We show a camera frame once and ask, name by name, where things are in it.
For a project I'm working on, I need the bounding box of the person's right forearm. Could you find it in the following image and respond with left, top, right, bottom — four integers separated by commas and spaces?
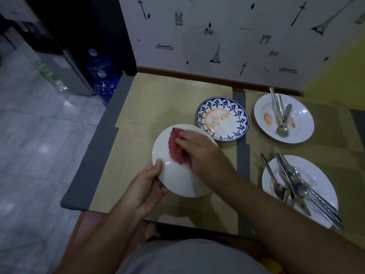
211, 171, 365, 274

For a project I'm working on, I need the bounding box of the person's left hand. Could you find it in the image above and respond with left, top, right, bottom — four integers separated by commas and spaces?
121, 159, 170, 219

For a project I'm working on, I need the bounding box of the brown wooden baseboard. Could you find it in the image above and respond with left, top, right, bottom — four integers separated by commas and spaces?
136, 65, 304, 97

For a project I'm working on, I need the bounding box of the pile of steel cutlery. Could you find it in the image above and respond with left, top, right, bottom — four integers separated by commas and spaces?
259, 147, 345, 231

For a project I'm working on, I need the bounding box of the white plate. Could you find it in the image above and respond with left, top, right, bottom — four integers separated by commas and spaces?
254, 93, 315, 145
262, 155, 339, 229

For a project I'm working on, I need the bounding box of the yellow toy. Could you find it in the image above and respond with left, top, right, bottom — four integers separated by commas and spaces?
259, 256, 286, 274

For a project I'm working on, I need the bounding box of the blue floral rim plate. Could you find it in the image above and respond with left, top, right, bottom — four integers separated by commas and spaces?
195, 96, 249, 142

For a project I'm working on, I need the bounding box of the person's left forearm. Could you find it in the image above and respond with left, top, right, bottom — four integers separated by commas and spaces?
52, 202, 149, 274

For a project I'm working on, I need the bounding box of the person's right hand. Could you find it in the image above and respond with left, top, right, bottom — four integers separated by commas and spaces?
175, 129, 237, 187

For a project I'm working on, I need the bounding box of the red cleaning cloth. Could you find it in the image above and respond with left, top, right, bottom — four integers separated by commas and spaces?
168, 127, 194, 169

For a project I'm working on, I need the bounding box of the green label plastic bottle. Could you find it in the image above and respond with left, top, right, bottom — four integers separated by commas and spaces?
31, 58, 69, 93

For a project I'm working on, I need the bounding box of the steel spoon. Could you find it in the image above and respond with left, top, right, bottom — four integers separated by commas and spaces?
276, 103, 293, 138

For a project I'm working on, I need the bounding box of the beige woven placemat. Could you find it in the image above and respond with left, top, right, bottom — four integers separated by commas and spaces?
245, 139, 365, 240
244, 89, 365, 153
89, 127, 239, 236
115, 72, 233, 132

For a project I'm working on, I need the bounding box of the silver water dispenser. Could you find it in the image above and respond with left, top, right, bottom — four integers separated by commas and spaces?
8, 11, 95, 97

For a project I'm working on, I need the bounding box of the blue geometric rim plate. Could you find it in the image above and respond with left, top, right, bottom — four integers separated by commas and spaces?
151, 124, 219, 198

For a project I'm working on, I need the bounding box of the person's grey shirt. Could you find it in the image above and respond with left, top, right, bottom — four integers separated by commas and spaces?
117, 239, 271, 274

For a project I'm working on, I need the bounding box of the brown wooden seat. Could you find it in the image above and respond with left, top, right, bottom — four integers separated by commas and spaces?
52, 211, 149, 274

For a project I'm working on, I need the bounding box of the steel fork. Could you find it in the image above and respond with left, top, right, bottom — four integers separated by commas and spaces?
277, 93, 285, 126

